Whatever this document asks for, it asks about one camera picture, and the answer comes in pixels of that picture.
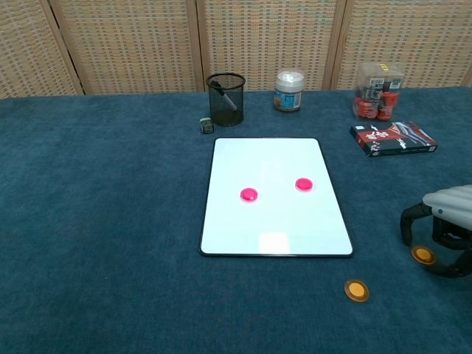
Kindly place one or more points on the small grey-green eraser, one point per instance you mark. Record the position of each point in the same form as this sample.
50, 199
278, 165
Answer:
207, 126

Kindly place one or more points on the blue table cloth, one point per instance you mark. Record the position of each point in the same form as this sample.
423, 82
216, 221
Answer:
110, 221

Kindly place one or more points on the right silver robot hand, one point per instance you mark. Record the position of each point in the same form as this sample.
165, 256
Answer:
453, 206

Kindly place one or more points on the yellow round magnet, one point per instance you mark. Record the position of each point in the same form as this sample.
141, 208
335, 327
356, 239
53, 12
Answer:
356, 290
423, 254

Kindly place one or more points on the red round magnet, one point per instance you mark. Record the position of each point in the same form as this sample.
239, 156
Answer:
304, 184
248, 194

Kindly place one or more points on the black marker pen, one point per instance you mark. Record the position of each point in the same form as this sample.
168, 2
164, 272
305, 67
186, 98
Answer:
225, 97

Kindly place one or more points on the clear box with red items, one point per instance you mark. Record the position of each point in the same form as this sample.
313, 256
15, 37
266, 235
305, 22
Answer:
378, 96

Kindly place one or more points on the woven wooden folding screen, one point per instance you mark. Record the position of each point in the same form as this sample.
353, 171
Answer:
147, 44

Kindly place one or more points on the black mesh pen holder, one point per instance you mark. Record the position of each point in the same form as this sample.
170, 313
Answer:
226, 115

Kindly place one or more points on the white magnetic whiteboard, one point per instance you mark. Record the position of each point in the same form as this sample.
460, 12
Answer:
276, 225

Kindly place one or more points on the white-lidded plastic jar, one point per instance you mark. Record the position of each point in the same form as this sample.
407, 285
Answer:
289, 92

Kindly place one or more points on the black printed card box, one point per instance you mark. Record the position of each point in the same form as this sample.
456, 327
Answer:
392, 139

